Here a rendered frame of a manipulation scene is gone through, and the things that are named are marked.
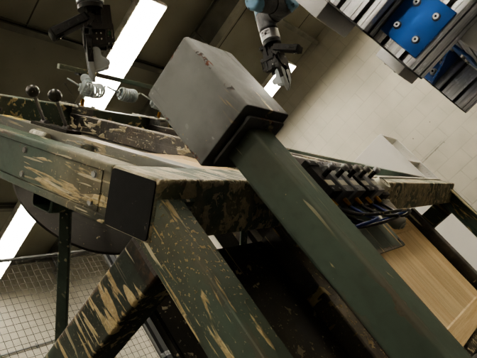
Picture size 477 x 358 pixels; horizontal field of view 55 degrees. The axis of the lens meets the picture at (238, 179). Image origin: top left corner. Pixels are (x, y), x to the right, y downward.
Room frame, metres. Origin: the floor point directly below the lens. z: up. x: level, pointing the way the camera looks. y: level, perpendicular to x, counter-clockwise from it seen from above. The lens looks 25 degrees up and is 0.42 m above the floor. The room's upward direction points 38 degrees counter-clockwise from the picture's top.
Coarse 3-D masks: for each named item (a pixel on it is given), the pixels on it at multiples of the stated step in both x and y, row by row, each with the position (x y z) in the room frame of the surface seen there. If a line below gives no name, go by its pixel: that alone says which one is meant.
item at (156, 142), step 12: (84, 96) 1.45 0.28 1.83; (72, 108) 1.46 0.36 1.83; (84, 108) 1.44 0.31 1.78; (72, 120) 1.47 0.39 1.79; (84, 120) 1.44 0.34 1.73; (96, 120) 1.42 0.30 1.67; (108, 120) 1.47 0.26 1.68; (84, 132) 1.46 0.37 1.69; (96, 132) 1.44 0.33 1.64; (108, 132) 1.41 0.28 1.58; (120, 132) 1.39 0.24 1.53; (132, 132) 1.37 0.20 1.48; (144, 132) 1.35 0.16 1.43; (156, 132) 1.36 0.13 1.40; (132, 144) 1.39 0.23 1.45; (144, 144) 1.37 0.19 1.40; (156, 144) 1.35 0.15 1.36; (168, 144) 1.33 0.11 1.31; (180, 144) 1.31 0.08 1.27; (192, 156) 1.31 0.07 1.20
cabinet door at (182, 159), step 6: (162, 156) 1.17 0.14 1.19; (168, 156) 1.20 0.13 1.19; (174, 156) 1.23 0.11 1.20; (180, 156) 1.27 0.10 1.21; (186, 156) 1.31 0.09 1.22; (180, 162) 1.16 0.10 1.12; (186, 162) 1.19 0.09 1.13; (192, 162) 1.22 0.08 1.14; (198, 162) 1.24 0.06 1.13; (204, 168) 1.14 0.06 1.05; (210, 168) 1.17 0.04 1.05; (216, 168) 1.20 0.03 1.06; (222, 168) 1.21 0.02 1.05; (228, 168) 1.24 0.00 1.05
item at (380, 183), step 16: (320, 176) 0.86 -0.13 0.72; (336, 176) 0.92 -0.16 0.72; (352, 176) 1.02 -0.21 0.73; (368, 176) 1.08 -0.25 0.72; (256, 192) 0.86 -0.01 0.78; (336, 192) 0.87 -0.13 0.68; (352, 192) 0.94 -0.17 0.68; (368, 192) 1.03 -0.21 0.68; (384, 192) 1.22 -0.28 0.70; (352, 208) 0.93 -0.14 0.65; (368, 208) 0.98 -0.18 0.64; (384, 208) 1.22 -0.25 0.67; (368, 224) 0.94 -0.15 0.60; (384, 224) 1.28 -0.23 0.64; (400, 224) 1.23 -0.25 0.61; (368, 240) 1.12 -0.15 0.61; (384, 240) 1.20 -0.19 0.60; (400, 240) 1.28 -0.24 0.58; (320, 272) 0.86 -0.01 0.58
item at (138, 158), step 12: (0, 120) 1.12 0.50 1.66; (12, 120) 1.10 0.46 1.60; (24, 120) 1.11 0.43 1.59; (48, 132) 1.05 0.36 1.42; (60, 132) 1.03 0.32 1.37; (96, 144) 0.99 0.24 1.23; (108, 144) 0.99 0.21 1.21; (108, 156) 0.98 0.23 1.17; (120, 156) 0.97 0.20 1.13; (132, 156) 0.95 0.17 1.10; (144, 156) 0.94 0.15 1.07; (156, 156) 0.97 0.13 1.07
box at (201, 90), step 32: (192, 64) 0.55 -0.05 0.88; (224, 64) 0.59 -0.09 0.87; (160, 96) 0.59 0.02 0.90; (192, 96) 0.57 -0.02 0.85; (224, 96) 0.55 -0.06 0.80; (256, 96) 0.60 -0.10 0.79; (192, 128) 0.59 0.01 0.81; (224, 128) 0.57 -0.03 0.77; (256, 128) 0.60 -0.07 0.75; (224, 160) 0.61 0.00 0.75
